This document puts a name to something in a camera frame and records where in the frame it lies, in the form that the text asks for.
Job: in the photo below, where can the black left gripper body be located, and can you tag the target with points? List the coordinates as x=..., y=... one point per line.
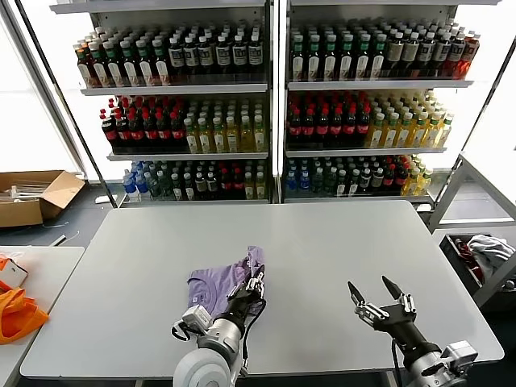
x=244, y=304

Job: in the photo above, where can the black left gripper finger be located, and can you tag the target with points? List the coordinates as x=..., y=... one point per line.
x=254, y=282
x=263, y=282

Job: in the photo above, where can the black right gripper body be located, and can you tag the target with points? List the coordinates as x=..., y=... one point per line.
x=403, y=327

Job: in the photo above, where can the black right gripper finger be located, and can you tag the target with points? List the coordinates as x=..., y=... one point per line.
x=356, y=296
x=393, y=288

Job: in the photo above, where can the purple t-shirt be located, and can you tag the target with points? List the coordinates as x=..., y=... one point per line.
x=213, y=282

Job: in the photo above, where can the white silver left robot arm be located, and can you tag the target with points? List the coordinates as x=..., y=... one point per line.
x=205, y=367

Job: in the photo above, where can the black plastic bin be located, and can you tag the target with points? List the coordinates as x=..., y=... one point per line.
x=455, y=262

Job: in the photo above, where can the red crumpled garment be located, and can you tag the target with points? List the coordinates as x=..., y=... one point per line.
x=463, y=250

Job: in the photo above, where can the small yellow juice bottle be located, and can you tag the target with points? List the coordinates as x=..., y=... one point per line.
x=249, y=187
x=260, y=187
x=412, y=183
x=425, y=181

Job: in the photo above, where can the small cola bottle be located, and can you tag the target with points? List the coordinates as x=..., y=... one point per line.
x=225, y=186
x=237, y=186
x=388, y=180
x=400, y=180

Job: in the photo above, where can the white grey crumpled garment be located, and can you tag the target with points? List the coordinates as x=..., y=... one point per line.
x=487, y=248

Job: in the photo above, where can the blue label water bottle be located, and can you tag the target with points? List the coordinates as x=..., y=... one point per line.
x=303, y=183
x=290, y=183
x=129, y=187
x=141, y=187

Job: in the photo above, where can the small dark white-cap bottle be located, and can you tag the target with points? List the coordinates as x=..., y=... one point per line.
x=365, y=181
x=341, y=183
x=354, y=183
x=212, y=187
x=200, y=187
x=377, y=181
x=177, y=188
x=189, y=188

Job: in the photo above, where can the small green bottle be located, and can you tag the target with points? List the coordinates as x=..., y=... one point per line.
x=329, y=183
x=317, y=183
x=165, y=187
x=154, y=187

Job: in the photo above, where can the grey round caster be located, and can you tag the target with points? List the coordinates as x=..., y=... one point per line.
x=509, y=285

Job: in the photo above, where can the red cap cola bottle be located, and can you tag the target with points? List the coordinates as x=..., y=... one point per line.
x=295, y=128
x=351, y=128
x=337, y=128
x=177, y=132
x=323, y=128
x=135, y=134
x=309, y=128
x=163, y=133
x=122, y=133
x=364, y=127
x=149, y=134
x=109, y=132

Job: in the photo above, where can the small white flat object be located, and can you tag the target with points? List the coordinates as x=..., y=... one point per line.
x=102, y=198

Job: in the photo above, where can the white vertical light strip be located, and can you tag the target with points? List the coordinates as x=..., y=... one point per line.
x=275, y=101

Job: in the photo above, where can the black slanted pole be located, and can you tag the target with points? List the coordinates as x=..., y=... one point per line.
x=46, y=60
x=477, y=120

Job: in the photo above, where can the short grey stick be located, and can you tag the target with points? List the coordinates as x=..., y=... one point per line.
x=59, y=238

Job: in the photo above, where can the grey metal shelf unit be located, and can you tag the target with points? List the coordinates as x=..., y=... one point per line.
x=378, y=85
x=172, y=89

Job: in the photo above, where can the green label tea bottle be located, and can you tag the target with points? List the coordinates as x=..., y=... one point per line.
x=330, y=60
x=144, y=66
x=128, y=67
x=97, y=68
x=112, y=67
x=378, y=59
x=314, y=60
x=298, y=60
x=161, y=65
x=362, y=59
x=346, y=60

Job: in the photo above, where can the dark bottle white label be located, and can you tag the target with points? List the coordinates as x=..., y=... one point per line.
x=425, y=54
x=442, y=54
x=254, y=54
x=176, y=56
x=222, y=55
x=456, y=54
x=206, y=55
x=190, y=56
x=238, y=55

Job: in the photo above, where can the orange fabric bag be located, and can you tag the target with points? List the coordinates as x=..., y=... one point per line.
x=16, y=318

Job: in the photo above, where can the orange white small box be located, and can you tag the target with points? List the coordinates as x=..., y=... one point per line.
x=13, y=274

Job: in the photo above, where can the dark bottle beige label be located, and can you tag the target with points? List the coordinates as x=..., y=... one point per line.
x=394, y=54
x=410, y=54

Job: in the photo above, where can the open cardboard box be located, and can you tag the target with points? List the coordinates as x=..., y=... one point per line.
x=20, y=211

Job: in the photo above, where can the red tea bottle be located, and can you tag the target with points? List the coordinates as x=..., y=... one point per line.
x=82, y=66
x=470, y=56

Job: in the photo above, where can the white plastic tubes bundle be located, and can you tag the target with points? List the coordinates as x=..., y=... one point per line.
x=27, y=190

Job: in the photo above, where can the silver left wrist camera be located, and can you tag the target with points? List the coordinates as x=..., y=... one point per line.
x=197, y=316

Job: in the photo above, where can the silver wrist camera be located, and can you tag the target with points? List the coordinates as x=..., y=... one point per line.
x=197, y=316
x=459, y=354

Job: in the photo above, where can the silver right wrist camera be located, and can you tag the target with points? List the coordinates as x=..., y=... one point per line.
x=459, y=354

